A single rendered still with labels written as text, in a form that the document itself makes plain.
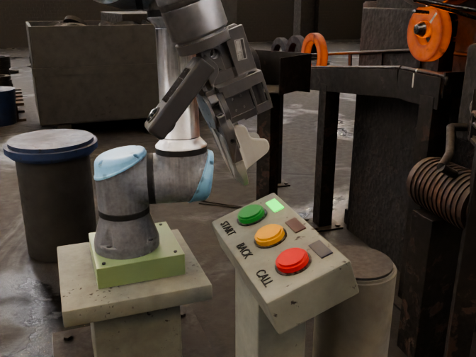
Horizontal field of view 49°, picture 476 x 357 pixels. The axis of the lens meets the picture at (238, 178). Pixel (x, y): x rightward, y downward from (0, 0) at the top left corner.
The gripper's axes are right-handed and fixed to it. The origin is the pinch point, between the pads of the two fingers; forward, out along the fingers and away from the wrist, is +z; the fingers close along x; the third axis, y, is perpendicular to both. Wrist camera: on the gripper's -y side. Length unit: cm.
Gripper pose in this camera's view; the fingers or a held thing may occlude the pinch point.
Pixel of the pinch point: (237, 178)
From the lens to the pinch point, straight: 74.2
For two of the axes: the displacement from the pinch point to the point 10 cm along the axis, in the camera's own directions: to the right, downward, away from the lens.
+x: -3.1, -3.0, 9.0
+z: 3.3, 8.6, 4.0
